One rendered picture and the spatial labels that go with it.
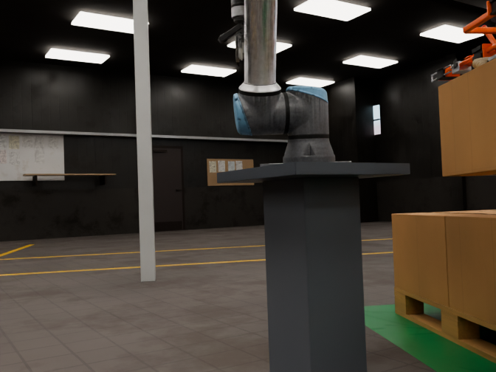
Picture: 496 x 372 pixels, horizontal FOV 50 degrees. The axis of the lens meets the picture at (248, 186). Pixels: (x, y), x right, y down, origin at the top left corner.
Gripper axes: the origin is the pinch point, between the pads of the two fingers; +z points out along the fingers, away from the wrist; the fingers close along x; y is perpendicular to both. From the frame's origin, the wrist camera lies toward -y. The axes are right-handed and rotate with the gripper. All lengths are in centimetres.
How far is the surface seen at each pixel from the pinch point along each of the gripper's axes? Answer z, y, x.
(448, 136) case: 36, 86, -23
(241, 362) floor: 123, -7, -34
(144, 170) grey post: 49, -62, 221
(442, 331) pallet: 123, 86, -16
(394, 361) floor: 123, 52, -46
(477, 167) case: 49, 86, -47
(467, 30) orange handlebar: -2, 80, -52
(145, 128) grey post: 13, -60, 224
